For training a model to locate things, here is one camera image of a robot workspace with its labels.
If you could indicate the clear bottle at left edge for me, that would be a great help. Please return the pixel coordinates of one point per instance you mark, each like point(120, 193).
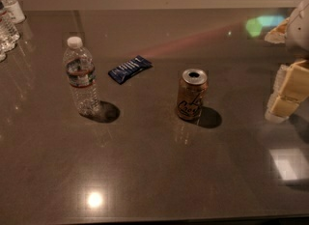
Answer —
point(8, 31)

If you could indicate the orange soda can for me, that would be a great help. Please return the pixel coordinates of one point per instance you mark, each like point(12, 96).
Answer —
point(192, 89)

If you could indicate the clear plastic water bottle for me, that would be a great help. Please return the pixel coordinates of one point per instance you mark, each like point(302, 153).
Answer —
point(81, 74)

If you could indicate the white-labelled bottle at back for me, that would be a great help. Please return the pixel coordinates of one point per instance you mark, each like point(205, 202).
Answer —
point(14, 10)

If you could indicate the blue snack bar wrapper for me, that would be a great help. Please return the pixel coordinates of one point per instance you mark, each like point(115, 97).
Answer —
point(128, 69)

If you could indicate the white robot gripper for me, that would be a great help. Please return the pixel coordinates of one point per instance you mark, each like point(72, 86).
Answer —
point(299, 31)

